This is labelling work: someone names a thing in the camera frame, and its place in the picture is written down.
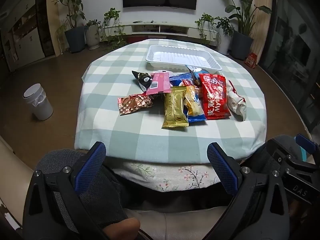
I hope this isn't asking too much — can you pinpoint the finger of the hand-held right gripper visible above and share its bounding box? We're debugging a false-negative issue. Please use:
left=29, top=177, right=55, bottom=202
left=265, top=138, right=304, bottom=178
left=295, top=134, right=320, bottom=167

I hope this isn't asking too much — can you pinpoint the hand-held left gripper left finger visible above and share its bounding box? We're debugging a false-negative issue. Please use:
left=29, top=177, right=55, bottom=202
left=24, top=141, right=108, bottom=240

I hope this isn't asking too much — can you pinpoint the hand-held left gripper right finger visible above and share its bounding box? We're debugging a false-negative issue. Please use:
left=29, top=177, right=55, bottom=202
left=207, top=142, right=292, bottom=240

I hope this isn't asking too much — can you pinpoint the blue cake packet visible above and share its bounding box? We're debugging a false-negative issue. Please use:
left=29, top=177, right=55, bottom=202
left=169, top=72, right=208, bottom=123

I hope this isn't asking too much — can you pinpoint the white and red snack packet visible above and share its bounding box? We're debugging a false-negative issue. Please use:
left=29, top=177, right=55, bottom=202
left=226, top=79, right=248, bottom=122

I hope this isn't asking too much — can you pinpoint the large red snack packet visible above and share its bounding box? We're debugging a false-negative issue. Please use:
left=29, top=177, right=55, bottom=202
left=198, top=73, right=232, bottom=121

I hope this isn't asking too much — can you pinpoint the brown patterned snack packet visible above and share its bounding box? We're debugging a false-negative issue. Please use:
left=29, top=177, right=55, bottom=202
left=118, top=93, right=154, bottom=116

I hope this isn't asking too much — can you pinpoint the gold snack packet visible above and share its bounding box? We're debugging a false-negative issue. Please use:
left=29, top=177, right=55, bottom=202
left=161, top=86, right=189, bottom=129

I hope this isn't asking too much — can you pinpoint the black snack packet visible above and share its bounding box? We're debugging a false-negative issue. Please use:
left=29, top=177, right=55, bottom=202
left=132, top=70, right=153, bottom=92

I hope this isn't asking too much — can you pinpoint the light blue snack packet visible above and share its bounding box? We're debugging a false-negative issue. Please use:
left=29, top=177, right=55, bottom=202
left=185, top=64, right=209, bottom=81

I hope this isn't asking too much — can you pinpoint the white plastic tray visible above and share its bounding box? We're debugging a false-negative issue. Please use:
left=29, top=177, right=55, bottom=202
left=146, top=45, right=223, bottom=72

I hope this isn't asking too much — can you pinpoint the green checked tablecloth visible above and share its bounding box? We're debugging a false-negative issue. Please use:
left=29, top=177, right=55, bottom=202
left=74, top=38, right=267, bottom=161

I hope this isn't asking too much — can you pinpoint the floral cloth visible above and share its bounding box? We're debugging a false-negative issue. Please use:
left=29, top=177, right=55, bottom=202
left=112, top=161, right=222, bottom=193

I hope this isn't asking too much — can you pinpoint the cream seat cushion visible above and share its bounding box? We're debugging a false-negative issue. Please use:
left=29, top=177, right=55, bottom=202
left=124, top=202, right=229, bottom=240

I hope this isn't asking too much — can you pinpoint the cream wooden chair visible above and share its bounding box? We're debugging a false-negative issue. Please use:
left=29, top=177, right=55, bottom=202
left=0, top=135, right=37, bottom=233

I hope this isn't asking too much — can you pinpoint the white trash bin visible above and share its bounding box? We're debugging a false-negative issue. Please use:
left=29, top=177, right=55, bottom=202
left=23, top=83, right=54, bottom=121

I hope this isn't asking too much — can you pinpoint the glass sliding door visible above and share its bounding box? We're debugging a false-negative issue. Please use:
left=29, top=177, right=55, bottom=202
left=259, top=0, right=320, bottom=140

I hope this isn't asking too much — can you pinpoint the red gift box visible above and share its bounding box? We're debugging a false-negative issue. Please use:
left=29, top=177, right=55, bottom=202
left=244, top=52, right=258, bottom=69

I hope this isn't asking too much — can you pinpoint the large-leaf plant in dark pot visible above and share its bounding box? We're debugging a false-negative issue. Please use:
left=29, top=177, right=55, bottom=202
left=214, top=0, right=272, bottom=60

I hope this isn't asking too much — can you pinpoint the tall plant in dark pot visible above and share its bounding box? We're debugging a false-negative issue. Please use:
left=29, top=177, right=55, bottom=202
left=55, top=0, right=87, bottom=53

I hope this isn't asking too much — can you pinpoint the small plant in white pot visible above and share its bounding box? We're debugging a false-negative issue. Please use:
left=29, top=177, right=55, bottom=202
left=84, top=19, right=101, bottom=50

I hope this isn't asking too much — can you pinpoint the bushy plant in white pot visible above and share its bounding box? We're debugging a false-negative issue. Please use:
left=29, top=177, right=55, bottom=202
left=214, top=16, right=235, bottom=56

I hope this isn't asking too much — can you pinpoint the bamboo curtain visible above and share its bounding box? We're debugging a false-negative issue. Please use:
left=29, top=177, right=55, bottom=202
left=250, top=0, right=273, bottom=55

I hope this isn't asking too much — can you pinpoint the trailing vine plant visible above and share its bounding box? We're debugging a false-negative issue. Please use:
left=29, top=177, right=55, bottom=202
left=101, top=7, right=126, bottom=48
left=194, top=12, right=216, bottom=46

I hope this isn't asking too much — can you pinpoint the white TV cabinet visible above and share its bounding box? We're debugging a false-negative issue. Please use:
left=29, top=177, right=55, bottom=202
left=119, top=21, right=218, bottom=47

